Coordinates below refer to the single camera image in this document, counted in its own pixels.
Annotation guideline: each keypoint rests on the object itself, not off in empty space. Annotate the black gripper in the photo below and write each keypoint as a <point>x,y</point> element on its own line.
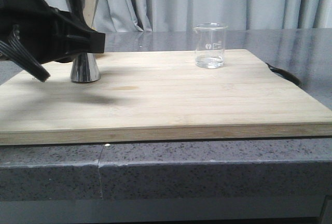
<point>35,20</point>

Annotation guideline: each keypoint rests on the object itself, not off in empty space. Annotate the steel double jigger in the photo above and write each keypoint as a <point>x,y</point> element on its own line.
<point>85,68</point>

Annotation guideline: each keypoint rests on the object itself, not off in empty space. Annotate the glass measuring beaker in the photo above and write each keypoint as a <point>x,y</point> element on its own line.
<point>210,46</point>

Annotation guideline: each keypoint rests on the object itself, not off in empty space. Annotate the wooden cutting board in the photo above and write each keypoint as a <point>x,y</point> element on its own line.
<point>150,96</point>

